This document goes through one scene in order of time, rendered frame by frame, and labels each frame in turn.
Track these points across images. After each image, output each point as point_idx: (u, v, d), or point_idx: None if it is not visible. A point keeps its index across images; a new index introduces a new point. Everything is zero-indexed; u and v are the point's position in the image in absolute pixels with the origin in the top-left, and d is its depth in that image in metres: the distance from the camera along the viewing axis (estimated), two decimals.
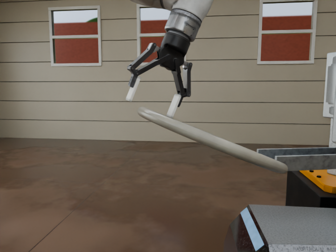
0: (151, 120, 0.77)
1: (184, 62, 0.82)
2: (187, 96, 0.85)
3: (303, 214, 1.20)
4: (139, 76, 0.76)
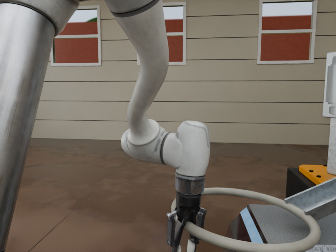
0: (190, 233, 0.86)
1: (200, 209, 0.90)
2: (200, 239, 0.92)
3: None
4: (179, 247, 0.87)
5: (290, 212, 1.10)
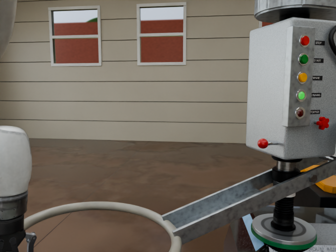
0: None
1: (27, 235, 0.73)
2: None
3: (303, 214, 1.20)
4: None
5: None
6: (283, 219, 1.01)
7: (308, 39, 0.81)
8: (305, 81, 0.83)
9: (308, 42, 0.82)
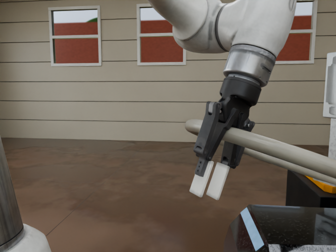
0: (235, 141, 0.54)
1: (247, 119, 0.60)
2: (234, 165, 0.60)
3: (303, 214, 1.20)
4: (212, 162, 0.54)
5: (319, 181, 0.85)
6: None
7: None
8: None
9: None
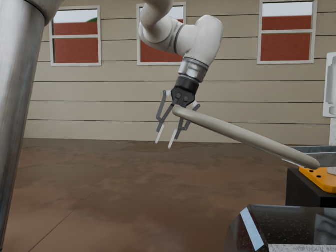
0: (192, 119, 0.81)
1: (195, 102, 0.96)
2: (184, 130, 0.96)
3: (303, 214, 1.20)
4: (163, 123, 0.95)
5: (285, 160, 1.06)
6: None
7: None
8: None
9: None
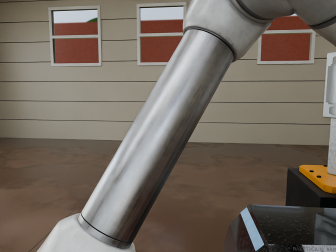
0: None
1: None
2: None
3: (303, 214, 1.20)
4: None
5: None
6: None
7: None
8: None
9: None
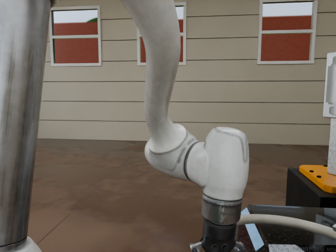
0: None
1: (236, 244, 0.69)
2: None
3: (303, 214, 1.20)
4: None
5: None
6: None
7: None
8: None
9: None
